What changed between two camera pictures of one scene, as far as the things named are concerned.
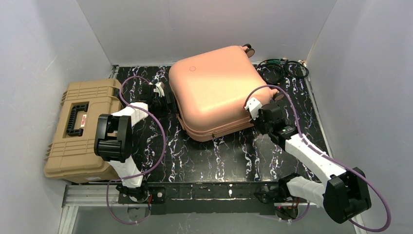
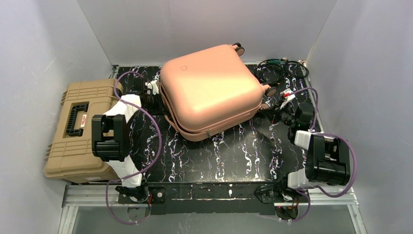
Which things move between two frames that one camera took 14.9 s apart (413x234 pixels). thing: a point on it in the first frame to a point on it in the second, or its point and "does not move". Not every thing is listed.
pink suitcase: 211,89 does not move
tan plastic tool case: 71,157 does not move
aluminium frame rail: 87,195 does not move
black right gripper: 262,114 to 277,114
